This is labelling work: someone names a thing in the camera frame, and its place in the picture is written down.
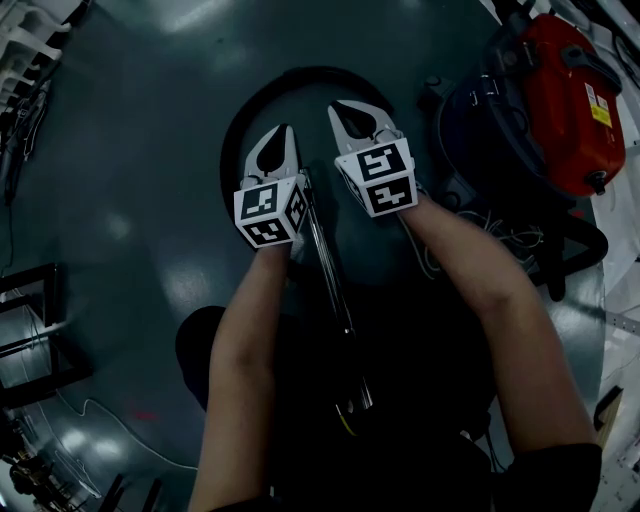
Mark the white perforated steel beam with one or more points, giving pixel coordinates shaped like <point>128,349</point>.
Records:
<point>625,324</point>

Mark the person's right forearm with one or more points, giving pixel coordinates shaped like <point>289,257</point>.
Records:
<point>525,325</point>

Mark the person's left forearm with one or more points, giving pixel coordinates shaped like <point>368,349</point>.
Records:
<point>240,360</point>

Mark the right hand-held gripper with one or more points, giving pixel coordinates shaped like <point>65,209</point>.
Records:
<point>390,195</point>

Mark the pile of black equipment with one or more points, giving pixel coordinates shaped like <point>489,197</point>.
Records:
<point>25,125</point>

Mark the person's black clothing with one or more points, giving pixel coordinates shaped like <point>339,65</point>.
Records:
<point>415,400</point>

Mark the wooden slatted board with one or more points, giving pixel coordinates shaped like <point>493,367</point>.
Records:
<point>611,415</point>

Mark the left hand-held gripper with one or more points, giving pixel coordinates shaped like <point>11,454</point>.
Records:
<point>260,202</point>

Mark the red vacuum cleaner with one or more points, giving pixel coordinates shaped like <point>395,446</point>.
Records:
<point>565,100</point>

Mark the white table with black legs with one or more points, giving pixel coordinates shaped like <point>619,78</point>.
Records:
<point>56,295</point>

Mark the metal vacuum wand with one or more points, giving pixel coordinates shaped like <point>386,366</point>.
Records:
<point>330,265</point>

